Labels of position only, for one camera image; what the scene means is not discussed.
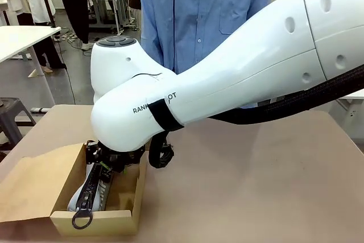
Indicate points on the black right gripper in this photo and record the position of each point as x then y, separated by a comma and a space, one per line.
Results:
119, 157

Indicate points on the grey zipper pencil pouch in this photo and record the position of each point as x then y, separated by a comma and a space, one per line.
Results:
91, 194

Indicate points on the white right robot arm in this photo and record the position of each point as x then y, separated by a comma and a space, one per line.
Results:
227, 69

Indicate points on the large open cardboard box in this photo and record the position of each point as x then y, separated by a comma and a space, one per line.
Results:
37, 183

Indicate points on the white power strip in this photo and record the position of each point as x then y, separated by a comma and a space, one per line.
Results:
39, 109

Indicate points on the grey metal stool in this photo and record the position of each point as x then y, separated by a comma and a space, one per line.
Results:
14, 112

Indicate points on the white side table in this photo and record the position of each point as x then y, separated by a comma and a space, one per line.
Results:
20, 38

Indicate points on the grey background workbench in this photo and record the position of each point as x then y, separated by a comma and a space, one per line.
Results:
108, 1

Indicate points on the person in blue shirt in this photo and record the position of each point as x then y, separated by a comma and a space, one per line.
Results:
199, 12

